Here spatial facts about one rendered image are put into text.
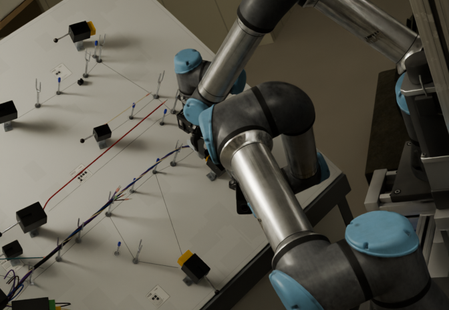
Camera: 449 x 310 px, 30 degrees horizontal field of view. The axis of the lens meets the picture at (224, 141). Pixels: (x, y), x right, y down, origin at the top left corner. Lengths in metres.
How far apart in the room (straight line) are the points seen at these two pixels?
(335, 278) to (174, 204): 1.06
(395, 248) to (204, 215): 1.08
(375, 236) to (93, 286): 1.06
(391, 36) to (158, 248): 0.90
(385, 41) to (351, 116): 2.74
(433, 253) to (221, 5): 4.23
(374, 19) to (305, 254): 0.69
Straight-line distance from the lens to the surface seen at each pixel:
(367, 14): 1.97
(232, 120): 1.69
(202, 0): 5.98
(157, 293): 2.34
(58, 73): 2.62
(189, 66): 2.22
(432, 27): 1.40
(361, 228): 1.50
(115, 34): 2.72
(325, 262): 1.47
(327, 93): 5.01
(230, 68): 2.00
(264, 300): 2.55
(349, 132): 4.56
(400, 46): 1.98
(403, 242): 1.47
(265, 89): 1.73
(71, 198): 2.42
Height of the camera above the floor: 2.28
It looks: 27 degrees down
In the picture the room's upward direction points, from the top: 24 degrees counter-clockwise
